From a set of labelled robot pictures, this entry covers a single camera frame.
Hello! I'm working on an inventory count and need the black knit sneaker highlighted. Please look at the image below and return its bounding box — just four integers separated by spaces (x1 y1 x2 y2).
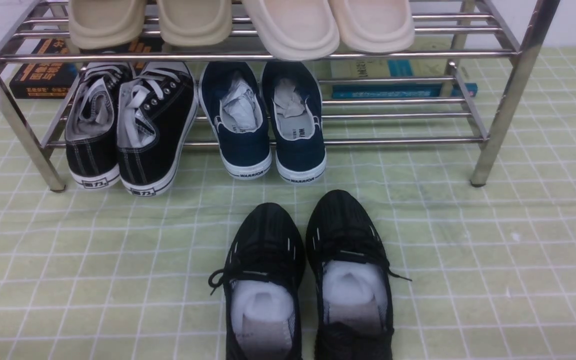
208 202 306 360
305 189 397 360

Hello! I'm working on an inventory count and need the stainless steel shoe rack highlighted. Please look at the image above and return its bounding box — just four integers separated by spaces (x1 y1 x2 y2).
0 0 559 193

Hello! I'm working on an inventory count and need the navy slip-on shoe right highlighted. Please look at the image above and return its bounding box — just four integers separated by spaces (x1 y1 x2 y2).
260 61 327 185

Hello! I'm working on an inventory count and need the navy slip-on shoe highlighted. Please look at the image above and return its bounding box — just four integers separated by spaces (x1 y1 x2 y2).
260 61 327 185
198 61 272 180

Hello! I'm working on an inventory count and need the navy slip-on shoe left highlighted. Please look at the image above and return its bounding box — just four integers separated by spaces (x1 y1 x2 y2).
198 61 272 180

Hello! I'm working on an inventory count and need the cream slipper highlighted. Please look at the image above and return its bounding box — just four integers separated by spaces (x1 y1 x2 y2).
242 0 340 62
329 0 415 54

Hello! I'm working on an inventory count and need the black canvas sneaker right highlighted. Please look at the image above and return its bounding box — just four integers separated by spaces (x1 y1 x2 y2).
116 61 199 198

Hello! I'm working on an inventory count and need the black canvas sneaker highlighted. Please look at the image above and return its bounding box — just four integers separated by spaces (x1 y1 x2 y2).
64 62 135 191
116 61 199 198

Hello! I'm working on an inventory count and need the blue beige book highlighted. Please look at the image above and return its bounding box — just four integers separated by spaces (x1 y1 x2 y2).
330 58 451 100

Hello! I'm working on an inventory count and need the cream slipper far right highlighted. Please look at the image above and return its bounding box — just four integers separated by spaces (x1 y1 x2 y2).
329 0 415 54

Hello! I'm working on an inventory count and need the beige slipper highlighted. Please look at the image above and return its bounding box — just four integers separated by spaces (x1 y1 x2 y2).
157 0 233 47
68 0 147 50

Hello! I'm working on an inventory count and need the black canvas sneaker left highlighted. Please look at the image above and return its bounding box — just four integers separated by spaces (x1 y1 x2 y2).
64 62 135 191

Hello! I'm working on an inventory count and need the green checkered floor mat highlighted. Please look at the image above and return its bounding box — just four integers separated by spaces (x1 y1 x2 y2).
0 47 576 360

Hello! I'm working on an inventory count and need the beige slipper far left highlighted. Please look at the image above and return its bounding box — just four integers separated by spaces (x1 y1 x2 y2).
68 0 147 50

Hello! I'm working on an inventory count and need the black orange book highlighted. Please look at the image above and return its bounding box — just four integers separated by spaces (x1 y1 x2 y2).
8 38 163 100

